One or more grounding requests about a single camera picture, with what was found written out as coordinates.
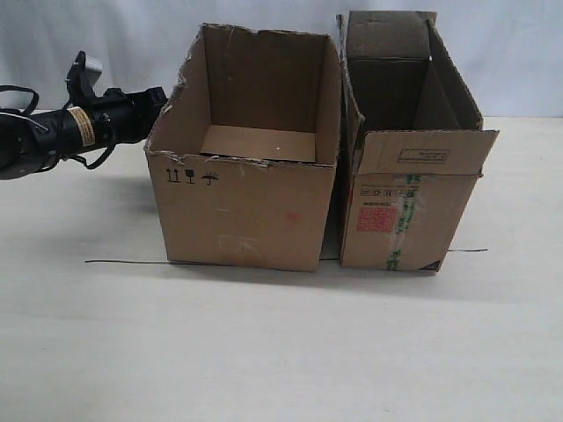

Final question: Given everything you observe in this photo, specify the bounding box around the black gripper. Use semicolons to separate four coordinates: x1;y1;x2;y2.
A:
87;87;167;149

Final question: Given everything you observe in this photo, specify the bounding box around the torn cardboard box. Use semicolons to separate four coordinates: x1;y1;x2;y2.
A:
144;24;341;272

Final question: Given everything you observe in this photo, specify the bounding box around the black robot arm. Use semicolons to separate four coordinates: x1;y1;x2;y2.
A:
1;85;167;180

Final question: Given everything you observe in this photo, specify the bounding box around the tall cardboard box with tape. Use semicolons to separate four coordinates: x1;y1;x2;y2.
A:
339;11;498;273

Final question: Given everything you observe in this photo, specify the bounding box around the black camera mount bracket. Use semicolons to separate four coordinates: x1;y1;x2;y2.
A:
65;50;103;106

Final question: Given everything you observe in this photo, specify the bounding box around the black cable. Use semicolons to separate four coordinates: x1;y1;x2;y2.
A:
0;85;116;171

